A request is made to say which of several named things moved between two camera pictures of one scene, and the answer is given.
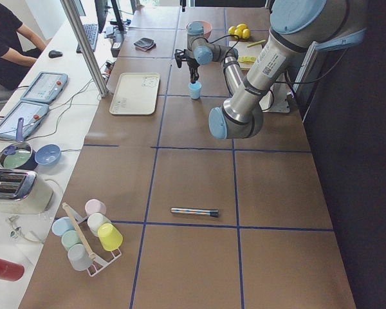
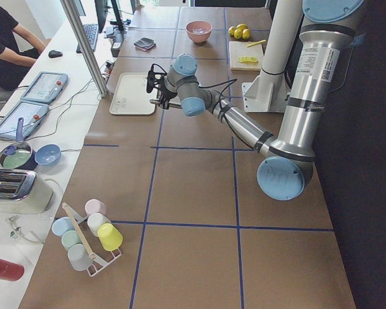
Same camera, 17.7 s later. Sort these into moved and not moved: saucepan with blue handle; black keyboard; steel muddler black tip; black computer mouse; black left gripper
Moved: black left gripper; steel muddler black tip
Not moved: black keyboard; saucepan with blue handle; black computer mouse
